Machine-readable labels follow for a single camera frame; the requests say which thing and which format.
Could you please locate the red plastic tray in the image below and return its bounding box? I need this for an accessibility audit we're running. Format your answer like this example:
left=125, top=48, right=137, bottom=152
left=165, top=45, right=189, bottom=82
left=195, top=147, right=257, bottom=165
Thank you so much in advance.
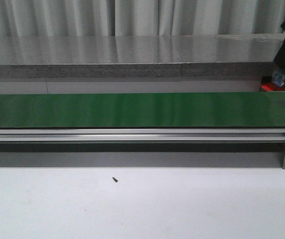
left=260, top=76, right=285, bottom=92

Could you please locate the green conveyor belt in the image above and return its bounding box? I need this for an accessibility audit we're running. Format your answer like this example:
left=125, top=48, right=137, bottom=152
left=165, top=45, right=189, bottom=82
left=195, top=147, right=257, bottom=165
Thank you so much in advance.
left=0, top=92, right=285, bottom=128

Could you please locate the grey stone counter shelf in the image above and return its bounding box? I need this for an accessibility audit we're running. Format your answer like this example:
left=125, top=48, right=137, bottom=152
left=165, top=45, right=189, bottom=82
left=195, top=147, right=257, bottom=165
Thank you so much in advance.
left=0, top=33, right=284, bottom=79

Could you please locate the grey pleated curtain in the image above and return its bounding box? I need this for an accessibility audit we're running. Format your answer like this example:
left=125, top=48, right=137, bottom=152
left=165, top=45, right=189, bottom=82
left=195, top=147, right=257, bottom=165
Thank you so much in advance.
left=0, top=0, right=285, bottom=37

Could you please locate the aluminium conveyor side rail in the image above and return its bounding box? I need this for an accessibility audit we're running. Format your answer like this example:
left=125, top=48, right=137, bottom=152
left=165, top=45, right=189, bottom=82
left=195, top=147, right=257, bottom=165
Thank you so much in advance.
left=0, top=128, right=285, bottom=142

